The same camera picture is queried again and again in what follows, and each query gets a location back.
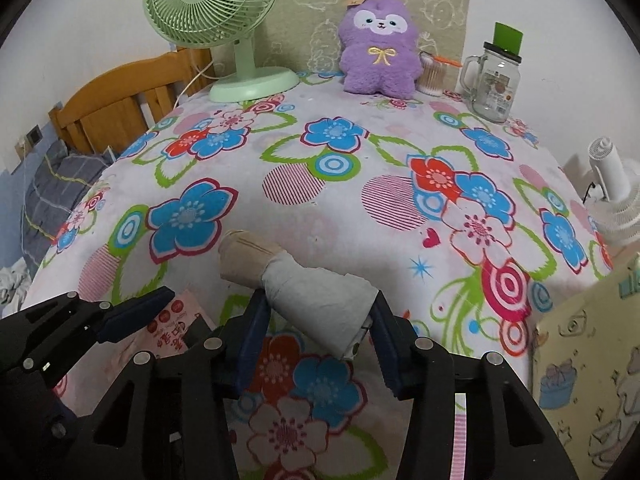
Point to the green desk fan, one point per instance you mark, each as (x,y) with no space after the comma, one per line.
(215,0)

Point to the grey plaid pillow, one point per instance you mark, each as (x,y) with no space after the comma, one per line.
(55,185)

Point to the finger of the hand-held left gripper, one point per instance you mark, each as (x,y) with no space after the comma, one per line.
(137,310)

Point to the white clip fan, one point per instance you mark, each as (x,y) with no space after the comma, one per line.
(619,210)

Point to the yellow patterned storage box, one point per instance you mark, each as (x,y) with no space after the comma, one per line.
(590,360)

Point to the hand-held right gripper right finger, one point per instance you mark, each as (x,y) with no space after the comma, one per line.
(386,350)

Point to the wall socket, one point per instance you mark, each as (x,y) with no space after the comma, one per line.
(34,135)

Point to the purple plush toy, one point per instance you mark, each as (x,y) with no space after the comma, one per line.
(375,67)

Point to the glass mug jar green lid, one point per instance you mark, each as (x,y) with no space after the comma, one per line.
(495,97)

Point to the pink plastic packet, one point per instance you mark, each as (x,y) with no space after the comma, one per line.
(170,327)

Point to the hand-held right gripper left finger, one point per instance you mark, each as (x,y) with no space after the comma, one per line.
(250,345)

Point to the beige grey sock pair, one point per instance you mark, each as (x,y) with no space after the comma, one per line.
(310,290)

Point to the white crumpled cloth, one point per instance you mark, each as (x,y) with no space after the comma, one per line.
(11,282)

